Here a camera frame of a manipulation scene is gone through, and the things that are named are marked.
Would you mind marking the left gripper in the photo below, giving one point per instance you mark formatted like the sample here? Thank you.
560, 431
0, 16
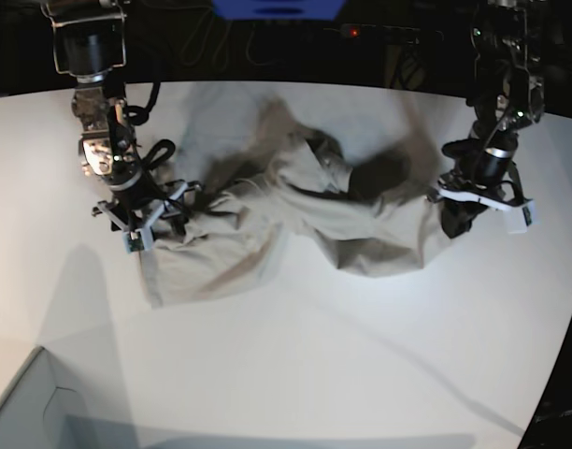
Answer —
464, 199

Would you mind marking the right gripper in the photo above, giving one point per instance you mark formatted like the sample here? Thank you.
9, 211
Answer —
171, 206

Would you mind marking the beige t-shirt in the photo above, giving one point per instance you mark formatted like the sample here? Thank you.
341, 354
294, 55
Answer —
372, 219

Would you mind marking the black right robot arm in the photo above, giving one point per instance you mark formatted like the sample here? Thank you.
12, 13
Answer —
89, 45

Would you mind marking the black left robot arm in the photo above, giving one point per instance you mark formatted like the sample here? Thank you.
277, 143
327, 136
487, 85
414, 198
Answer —
507, 37

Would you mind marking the black power strip red light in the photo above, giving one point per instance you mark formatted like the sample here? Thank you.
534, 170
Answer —
391, 35

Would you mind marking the grey cardboard box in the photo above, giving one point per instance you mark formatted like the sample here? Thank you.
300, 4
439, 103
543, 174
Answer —
36, 412

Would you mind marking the blue plastic bin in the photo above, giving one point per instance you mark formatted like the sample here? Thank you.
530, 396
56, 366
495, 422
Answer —
253, 10

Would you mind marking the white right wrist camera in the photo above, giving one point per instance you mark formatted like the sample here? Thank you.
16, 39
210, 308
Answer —
138, 240

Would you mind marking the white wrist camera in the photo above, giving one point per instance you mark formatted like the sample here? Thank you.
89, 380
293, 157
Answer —
519, 219
138, 240

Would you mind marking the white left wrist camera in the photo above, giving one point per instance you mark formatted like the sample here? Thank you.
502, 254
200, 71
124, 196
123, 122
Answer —
519, 219

